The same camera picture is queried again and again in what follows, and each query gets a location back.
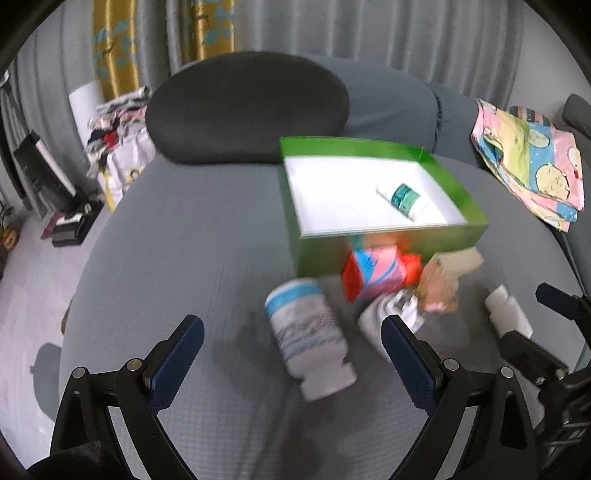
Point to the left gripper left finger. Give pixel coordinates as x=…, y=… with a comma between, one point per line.
x=139, y=390

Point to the pile of clothes bags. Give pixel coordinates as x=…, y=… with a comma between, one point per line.
x=119, y=147

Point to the pink pouch red cap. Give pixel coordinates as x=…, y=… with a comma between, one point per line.
x=371, y=272

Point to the pink orange hair claw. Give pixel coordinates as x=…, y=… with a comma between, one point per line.
x=437, y=291

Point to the cream hair claw clip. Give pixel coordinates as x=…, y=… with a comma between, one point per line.
x=459, y=263

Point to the grey and gold curtain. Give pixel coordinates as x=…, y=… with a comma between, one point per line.
x=472, y=47

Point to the grey sofa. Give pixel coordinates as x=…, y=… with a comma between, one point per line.
x=212, y=241

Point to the grey armchair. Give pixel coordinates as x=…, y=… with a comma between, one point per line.
x=575, y=117

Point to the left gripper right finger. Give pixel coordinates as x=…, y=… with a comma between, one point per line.
x=501, y=443

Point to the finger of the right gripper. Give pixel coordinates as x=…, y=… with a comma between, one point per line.
x=534, y=362
x=572, y=307

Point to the white plug adapter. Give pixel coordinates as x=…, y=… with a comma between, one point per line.
x=403, y=303

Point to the colourful cartoon cloth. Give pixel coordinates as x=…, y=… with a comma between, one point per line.
x=539, y=164

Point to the white bottle blue label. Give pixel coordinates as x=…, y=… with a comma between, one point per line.
x=310, y=340

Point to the green cardboard box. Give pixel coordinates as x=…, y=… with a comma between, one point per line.
x=329, y=187

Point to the black round cushion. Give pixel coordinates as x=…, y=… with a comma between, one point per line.
x=235, y=108

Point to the plain white bottle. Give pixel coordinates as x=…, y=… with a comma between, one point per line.
x=506, y=314

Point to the white bottle green label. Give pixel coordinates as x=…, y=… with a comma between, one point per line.
x=401, y=197

